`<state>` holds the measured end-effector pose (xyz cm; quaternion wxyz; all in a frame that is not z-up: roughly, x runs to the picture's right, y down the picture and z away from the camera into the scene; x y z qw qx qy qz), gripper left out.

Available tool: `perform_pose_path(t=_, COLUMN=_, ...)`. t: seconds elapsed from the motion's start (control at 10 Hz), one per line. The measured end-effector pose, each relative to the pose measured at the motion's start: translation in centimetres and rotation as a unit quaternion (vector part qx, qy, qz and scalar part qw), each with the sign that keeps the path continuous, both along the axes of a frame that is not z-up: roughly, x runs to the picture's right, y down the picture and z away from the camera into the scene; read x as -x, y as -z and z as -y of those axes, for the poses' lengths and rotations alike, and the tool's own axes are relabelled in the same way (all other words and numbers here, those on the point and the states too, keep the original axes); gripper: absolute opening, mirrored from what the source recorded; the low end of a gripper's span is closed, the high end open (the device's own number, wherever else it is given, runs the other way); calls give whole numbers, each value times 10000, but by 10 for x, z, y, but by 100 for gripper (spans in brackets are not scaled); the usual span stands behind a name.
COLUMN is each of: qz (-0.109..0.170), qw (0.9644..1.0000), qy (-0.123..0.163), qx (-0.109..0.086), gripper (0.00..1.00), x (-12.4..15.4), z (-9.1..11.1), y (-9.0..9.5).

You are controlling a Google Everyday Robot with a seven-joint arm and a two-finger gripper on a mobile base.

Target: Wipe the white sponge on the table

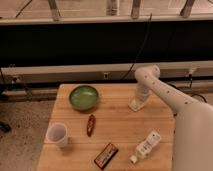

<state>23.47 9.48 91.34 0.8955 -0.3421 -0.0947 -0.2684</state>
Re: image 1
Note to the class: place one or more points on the green bowl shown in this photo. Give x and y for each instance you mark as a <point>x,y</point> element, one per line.
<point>83,97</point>

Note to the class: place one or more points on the white sponge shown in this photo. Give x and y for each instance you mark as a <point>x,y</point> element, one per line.
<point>136,104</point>

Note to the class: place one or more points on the red chili pepper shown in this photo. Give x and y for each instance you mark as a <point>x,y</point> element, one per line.
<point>91,125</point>

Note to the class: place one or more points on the brown snack bar packet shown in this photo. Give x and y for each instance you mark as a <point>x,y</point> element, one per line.
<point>104,157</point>

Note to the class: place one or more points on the white plastic bottle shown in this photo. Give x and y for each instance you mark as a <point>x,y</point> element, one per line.
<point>145,147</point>

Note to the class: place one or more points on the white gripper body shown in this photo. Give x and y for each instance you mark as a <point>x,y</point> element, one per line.
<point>142,93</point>

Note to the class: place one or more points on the white baseboard rail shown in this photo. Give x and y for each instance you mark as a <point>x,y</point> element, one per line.
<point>101,72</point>

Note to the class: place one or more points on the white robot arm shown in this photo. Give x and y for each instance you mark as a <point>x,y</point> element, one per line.
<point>193,131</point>

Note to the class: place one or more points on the white plastic cup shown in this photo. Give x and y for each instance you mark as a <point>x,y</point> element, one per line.
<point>57,134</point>

